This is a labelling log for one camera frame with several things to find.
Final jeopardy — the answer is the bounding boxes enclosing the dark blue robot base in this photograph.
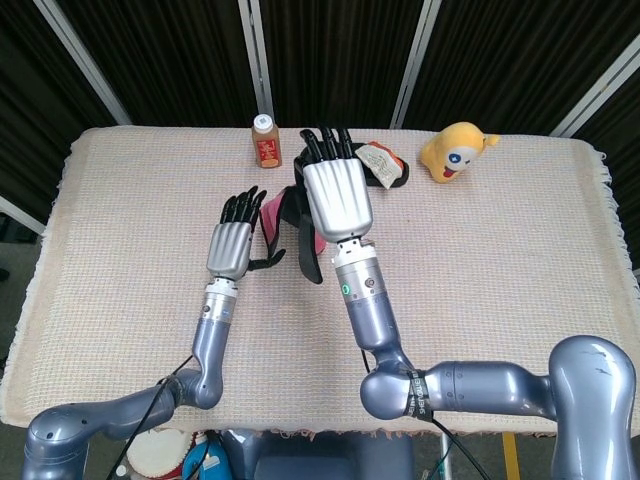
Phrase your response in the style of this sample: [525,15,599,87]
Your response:
[219,428,416,480]

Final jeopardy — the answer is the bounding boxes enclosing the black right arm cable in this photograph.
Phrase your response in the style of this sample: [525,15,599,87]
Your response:
[358,349,484,480]

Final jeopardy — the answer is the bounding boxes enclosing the brown juice bottle red label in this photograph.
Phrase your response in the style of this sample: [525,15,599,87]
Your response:
[251,114,282,170]

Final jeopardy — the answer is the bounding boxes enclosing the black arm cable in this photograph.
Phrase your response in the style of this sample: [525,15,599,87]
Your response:
[358,349,484,480]
[112,354,195,480]

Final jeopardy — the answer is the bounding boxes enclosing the pink towel with black trim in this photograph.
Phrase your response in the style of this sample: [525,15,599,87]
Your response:
[258,152,329,285]

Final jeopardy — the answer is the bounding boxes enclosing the white orange snack packet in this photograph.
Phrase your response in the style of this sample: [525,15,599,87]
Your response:
[354,141,404,190]

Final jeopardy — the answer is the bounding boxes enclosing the yellow plush toy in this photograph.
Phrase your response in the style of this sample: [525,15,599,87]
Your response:
[419,122,502,185]

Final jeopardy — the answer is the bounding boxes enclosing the metal table leg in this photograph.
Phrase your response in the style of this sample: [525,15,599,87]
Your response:
[439,433,454,480]

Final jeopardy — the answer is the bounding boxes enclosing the white round drum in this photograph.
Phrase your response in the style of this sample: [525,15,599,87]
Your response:
[125,427,194,480]

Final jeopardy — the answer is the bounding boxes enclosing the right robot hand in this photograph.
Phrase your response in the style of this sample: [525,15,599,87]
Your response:
[298,127,375,242]

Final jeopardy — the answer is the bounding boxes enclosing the white metal frame post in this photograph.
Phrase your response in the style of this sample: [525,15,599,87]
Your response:
[389,0,444,129]
[237,0,275,126]
[548,34,640,137]
[32,0,132,126]
[0,194,47,236]

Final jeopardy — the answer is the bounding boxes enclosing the black slipper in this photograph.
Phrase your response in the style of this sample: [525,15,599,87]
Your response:
[349,144,412,190]

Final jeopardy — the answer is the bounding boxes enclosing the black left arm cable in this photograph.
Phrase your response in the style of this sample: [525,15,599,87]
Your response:
[112,354,195,480]

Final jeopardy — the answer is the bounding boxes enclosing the blue plastic object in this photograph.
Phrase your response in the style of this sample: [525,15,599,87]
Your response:
[182,432,234,480]

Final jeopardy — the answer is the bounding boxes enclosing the black strap with white print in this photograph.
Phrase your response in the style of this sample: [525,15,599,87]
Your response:
[403,368,429,421]

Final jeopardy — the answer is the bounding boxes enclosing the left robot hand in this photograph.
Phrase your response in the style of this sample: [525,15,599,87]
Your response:
[206,185,287,280]

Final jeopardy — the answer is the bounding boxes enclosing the beige woven tablecloth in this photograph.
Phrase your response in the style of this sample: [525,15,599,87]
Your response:
[0,126,634,442]

